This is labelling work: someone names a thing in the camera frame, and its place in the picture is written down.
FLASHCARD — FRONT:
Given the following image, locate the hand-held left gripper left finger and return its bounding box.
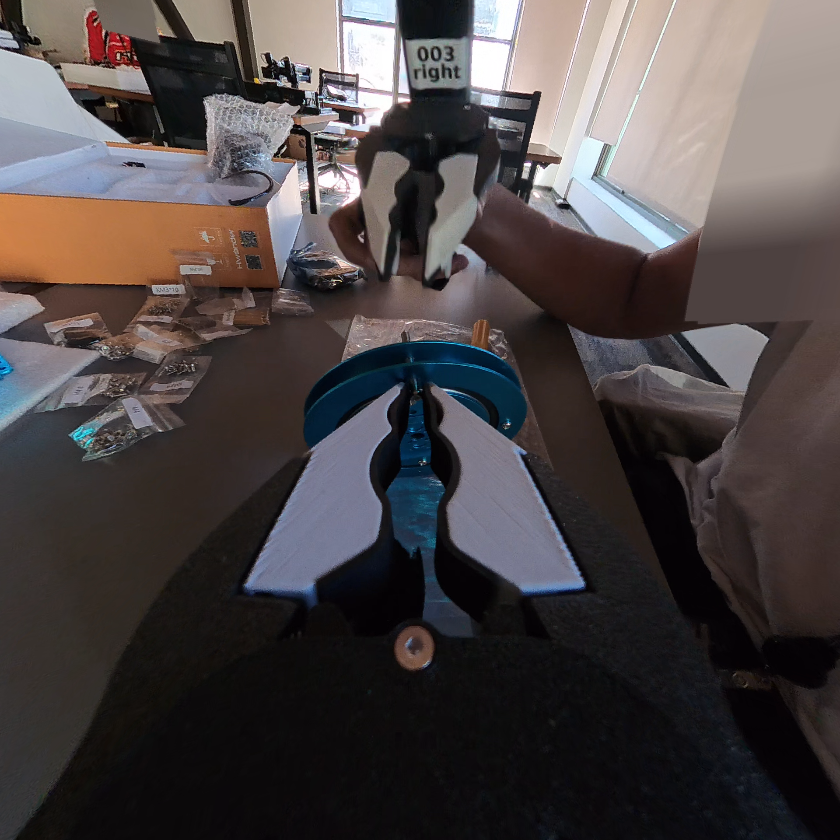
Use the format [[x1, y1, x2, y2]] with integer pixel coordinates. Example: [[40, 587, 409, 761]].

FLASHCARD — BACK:
[[243, 382, 413, 601]]

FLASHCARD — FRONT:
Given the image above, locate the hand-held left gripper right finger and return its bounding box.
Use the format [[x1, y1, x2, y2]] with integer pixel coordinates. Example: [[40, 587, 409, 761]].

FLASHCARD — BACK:
[[423, 382, 587, 596]]

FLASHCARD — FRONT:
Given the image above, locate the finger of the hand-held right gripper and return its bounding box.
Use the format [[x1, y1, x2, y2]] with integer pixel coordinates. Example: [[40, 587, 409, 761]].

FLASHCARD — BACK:
[[423, 155, 481, 284], [362, 150, 412, 281]]

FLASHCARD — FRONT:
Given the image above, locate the blue metal turntable disc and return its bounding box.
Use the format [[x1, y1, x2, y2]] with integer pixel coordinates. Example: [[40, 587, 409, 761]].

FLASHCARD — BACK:
[[303, 341, 529, 487]]

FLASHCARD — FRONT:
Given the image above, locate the person's right forearm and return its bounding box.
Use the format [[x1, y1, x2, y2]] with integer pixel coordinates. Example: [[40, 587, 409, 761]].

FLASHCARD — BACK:
[[469, 184, 704, 340]]

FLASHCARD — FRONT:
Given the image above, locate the black device on desk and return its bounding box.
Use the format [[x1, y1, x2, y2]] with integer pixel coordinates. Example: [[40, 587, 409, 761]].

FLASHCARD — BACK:
[[259, 52, 313, 87]]

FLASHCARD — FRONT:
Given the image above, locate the person's right hand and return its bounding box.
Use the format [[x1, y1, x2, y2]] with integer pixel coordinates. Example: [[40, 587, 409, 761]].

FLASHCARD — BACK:
[[327, 185, 508, 282]]

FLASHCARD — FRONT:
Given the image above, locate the black mesh office chair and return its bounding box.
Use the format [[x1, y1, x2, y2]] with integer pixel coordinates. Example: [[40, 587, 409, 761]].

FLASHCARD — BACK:
[[471, 88, 543, 201], [128, 36, 249, 152]]

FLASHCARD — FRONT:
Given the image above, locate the black wrapped bundle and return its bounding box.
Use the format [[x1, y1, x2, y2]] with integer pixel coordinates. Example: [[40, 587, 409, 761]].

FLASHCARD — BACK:
[[287, 243, 367, 291]]

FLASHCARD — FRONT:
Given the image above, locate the bright window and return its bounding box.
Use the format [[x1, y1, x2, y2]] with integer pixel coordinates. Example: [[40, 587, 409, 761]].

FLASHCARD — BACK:
[[338, 0, 526, 102]]

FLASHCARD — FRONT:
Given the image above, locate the clear plastic bag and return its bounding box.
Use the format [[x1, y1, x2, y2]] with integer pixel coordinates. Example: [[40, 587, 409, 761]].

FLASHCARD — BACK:
[[341, 314, 549, 463]]

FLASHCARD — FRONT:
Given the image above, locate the bubble wrap bundle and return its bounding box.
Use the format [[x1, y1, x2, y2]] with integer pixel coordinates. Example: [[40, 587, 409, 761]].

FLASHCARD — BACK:
[[202, 93, 295, 180]]

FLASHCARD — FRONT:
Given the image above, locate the beige roller blind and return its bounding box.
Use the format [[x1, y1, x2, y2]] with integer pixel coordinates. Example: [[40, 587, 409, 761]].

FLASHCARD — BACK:
[[587, 0, 772, 227]]

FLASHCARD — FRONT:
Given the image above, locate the pile of small screw bags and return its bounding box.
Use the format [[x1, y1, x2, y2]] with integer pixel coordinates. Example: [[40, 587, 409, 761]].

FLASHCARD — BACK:
[[36, 248, 316, 462]]

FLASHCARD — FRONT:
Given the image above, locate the orange cardboard box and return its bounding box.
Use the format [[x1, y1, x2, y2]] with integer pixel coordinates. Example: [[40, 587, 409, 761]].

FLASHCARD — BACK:
[[0, 140, 305, 290]]

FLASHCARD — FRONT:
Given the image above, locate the red white printed bag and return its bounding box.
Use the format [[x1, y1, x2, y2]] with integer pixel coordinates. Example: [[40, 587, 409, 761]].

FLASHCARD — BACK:
[[82, 7, 144, 70]]

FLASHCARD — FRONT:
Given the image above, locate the white foam sheet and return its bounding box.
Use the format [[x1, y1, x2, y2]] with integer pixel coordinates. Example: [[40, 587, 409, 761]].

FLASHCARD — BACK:
[[0, 336, 101, 434]]

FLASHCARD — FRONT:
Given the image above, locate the small white foam piece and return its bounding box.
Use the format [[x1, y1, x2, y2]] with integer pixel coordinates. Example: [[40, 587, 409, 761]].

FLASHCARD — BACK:
[[0, 292, 46, 336]]

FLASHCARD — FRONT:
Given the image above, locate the black cable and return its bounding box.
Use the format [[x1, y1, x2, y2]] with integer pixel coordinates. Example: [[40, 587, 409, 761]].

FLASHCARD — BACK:
[[226, 168, 277, 206]]

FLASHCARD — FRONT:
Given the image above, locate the black lanyard strap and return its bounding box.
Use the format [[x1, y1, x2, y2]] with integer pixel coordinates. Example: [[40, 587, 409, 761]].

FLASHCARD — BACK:
[[761, 632, 840, 690]]

